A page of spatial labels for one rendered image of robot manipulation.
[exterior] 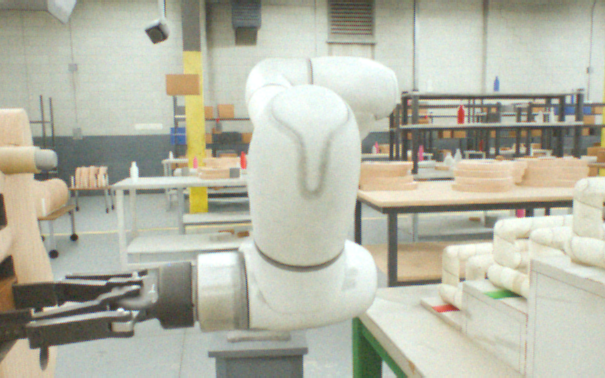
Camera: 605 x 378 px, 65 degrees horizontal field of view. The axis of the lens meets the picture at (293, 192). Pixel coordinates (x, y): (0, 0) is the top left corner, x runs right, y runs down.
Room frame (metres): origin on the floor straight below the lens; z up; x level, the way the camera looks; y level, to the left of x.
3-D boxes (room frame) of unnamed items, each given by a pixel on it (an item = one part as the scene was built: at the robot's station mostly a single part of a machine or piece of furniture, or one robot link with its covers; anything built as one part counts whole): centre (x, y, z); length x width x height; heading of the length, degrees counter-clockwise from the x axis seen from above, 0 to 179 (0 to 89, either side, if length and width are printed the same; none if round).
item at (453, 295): (0.87, -0.31, 0.96); 0.11 x 0.03 x 0.03; 14
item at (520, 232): (0.78, -0.42, 1.12); 0.20 x 0.03 x 0.03; 102
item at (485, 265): (0.85, -0.41, 1.04); 0.20 x 0.03 x 0.03; 102
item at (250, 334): (1.37, 0.13, 0.73); 0.22 x 0.18 x 0.06; 92
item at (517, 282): (0.71, -0.34, 1.04); 0.11 x 0.03 x 0.03; 14
